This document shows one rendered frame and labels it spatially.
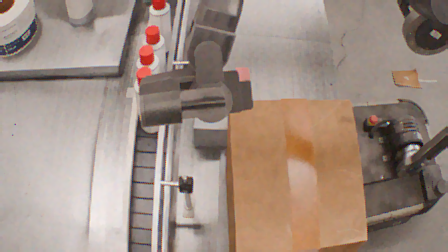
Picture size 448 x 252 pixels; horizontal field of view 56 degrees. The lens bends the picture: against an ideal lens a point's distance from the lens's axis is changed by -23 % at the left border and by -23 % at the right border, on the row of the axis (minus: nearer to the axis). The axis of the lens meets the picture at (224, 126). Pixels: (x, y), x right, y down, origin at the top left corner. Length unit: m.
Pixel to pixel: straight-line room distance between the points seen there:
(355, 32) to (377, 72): 0.27
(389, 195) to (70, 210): 1.23
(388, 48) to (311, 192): 1.87
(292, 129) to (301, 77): 0.44
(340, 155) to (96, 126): 0.64
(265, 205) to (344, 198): 0.14
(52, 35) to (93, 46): 0.17
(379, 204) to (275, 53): 0.79
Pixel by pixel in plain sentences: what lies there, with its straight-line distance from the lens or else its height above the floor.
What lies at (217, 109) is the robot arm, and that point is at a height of 1.32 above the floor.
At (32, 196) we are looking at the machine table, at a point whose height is 0.83.
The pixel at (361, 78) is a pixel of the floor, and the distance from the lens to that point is 2.49.
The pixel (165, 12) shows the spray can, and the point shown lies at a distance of 1.23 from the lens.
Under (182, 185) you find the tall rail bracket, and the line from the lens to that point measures 1.06.
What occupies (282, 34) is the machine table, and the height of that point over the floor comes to 0.83.
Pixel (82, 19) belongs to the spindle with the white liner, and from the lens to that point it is 1.46.
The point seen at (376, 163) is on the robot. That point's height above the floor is 0.26.
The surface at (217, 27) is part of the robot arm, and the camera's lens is 0.69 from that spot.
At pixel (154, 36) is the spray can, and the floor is 1.08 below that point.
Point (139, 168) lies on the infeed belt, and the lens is 1.18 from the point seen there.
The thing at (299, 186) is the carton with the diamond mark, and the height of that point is 1.12.
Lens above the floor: 1.93
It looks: 60 degrees down
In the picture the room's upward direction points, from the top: 2 degrees clockwise
